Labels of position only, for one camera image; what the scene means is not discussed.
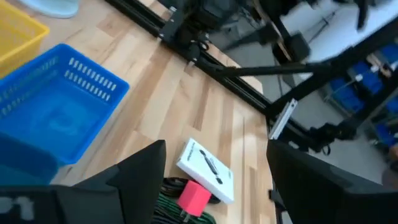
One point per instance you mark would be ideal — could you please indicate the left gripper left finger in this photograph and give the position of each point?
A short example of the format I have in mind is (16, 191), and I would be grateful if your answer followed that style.
(133, 186)

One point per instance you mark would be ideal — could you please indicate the pale grey plastic pitcher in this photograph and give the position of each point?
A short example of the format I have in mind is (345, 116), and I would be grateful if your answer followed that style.
(49, 7)

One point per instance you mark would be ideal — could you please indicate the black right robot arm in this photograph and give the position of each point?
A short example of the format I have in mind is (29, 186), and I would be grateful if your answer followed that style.
(192, 18)

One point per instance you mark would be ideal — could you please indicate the black mounted device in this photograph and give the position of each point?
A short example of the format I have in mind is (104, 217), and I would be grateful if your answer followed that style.
(332, 135)

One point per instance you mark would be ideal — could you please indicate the small yellow plastic basket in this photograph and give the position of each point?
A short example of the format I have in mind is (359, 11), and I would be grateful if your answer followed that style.
(15, 40)

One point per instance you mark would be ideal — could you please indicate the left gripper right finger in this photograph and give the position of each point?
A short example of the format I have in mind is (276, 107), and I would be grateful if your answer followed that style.
(317, 193)

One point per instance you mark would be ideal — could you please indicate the silver frame bracket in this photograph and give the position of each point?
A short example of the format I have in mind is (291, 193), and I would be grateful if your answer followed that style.
(283, 119)

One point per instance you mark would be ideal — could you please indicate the white box with black print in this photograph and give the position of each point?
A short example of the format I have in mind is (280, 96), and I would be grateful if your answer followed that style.
(202, 168)

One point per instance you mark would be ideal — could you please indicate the black aluminium frame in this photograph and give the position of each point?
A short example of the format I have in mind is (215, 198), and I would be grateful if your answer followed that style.
(236, 85)

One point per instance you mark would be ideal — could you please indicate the large teal plastic bin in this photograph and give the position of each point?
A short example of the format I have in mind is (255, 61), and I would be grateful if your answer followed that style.
(25, 161)

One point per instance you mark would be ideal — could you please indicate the pink usb charger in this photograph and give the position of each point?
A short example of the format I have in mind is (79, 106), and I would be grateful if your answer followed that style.
(194, 197)

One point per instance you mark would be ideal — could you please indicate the small blue plastic basket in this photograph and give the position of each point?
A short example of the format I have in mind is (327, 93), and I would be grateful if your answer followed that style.
(56, 115)

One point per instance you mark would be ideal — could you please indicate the blue storage bins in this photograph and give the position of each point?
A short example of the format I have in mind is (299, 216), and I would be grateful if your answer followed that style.
(345, 93)

